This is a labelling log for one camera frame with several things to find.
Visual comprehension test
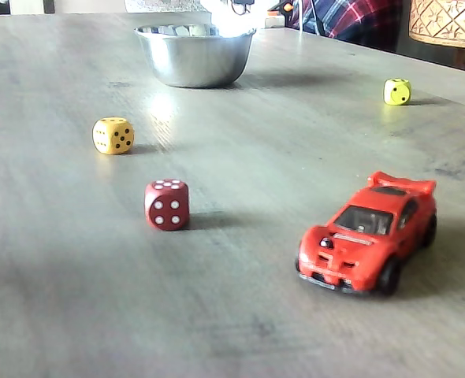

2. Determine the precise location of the steel bowl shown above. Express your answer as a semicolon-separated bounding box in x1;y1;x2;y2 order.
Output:
133;23;257;89

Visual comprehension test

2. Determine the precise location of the red die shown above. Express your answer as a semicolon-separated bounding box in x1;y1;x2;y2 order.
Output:
144;179;191;232

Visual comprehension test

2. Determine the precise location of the orange-yellow die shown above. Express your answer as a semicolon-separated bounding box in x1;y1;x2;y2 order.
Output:
91;116;136;156

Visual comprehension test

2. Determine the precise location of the red toy car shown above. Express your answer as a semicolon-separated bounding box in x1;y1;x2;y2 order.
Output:
295;170;439;297

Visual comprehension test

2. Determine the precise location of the orange black tool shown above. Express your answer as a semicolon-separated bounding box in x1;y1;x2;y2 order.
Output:
266;0;295;17

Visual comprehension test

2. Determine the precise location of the lime yellow die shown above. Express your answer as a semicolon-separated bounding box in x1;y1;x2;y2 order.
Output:
382;77;412;107

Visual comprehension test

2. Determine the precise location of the person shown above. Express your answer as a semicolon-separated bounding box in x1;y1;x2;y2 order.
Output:
285;0;405;53

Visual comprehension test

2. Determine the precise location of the beige patterned basket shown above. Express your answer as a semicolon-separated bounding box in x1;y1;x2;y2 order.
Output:
408;0;465;50

